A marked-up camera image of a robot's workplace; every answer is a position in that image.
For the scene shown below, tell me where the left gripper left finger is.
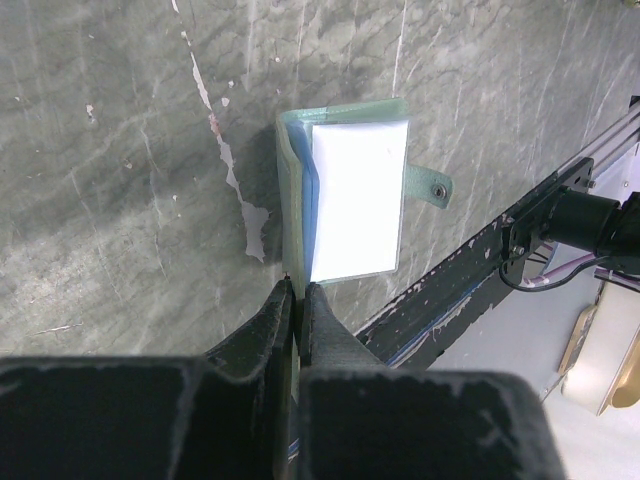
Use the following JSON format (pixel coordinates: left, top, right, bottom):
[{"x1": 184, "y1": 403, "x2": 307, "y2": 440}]
[{"x1": 1, "y1": 279, "x2": 292, "y2": 479}]

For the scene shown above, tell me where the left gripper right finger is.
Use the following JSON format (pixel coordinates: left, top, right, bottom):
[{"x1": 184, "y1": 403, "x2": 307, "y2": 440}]
[{"x1": 297, "y1": 284, "x2": 565, "y2": 479}]

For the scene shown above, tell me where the green card holder wallet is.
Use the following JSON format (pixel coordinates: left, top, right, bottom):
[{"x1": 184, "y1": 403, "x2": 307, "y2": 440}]
[{"x1": 275, "y1": 98, "x2": 454, "y2": 298}]

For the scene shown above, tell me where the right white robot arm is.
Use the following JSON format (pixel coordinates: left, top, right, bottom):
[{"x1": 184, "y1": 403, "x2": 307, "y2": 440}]
[{"x1": 498, "y1": 187, "x2": 639, "y2": 293}]

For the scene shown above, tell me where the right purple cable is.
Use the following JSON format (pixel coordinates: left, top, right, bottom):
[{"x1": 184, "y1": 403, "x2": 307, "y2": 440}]
[{"x1": 519, "y1": 249, "x2": 611, "y2": 286}]

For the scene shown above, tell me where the aluminium extrusion frame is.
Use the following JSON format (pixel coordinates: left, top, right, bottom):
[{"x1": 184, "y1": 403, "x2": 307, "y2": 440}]
[{"x1": 578, "y1": 95, "x2": 639, "y2": 181}]

